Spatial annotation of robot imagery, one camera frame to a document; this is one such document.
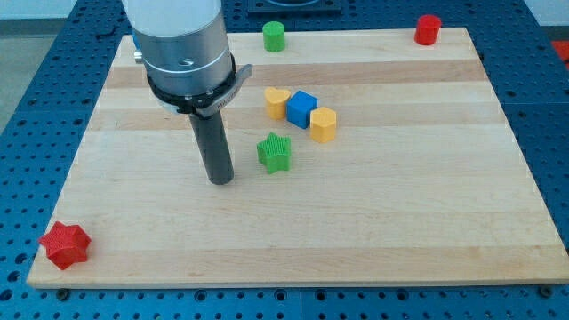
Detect green star block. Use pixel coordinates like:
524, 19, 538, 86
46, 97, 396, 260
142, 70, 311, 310
257, 132, 292, 174

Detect yellow hexagon block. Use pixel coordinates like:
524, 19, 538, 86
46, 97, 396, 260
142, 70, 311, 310
309, 107, 337, 143

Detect blue cube block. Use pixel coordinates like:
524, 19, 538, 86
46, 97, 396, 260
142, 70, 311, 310
286, 91, 318, 129

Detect yellow heart block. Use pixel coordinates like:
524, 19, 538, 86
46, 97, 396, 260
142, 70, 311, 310
264, 87, 292, 120

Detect red cylinder block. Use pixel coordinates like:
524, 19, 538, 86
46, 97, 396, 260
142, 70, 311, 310
413, 14, 442, 45

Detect wooden board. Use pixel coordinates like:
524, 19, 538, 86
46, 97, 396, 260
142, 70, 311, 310
28, 28, 568, 289

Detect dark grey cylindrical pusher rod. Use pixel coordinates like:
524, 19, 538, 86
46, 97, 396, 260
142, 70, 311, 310
188, 112, 234, 185

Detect green cylinder block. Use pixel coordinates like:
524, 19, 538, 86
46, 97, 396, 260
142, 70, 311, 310
262, 21, 285, 52

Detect blue perforated metal table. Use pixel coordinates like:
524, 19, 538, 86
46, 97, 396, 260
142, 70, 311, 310
1, 0, 568, 319

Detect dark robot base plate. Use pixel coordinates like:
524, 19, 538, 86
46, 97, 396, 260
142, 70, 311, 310
246, 0, 342, 17

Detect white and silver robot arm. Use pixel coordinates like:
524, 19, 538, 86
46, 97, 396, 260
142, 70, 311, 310
122, 0, 252, 185

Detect red star block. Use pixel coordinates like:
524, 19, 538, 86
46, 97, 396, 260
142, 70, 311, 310
38, 221, 92, 270

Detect black clamp ring flange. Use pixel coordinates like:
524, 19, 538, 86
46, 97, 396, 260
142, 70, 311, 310
147, 55, 252, 118

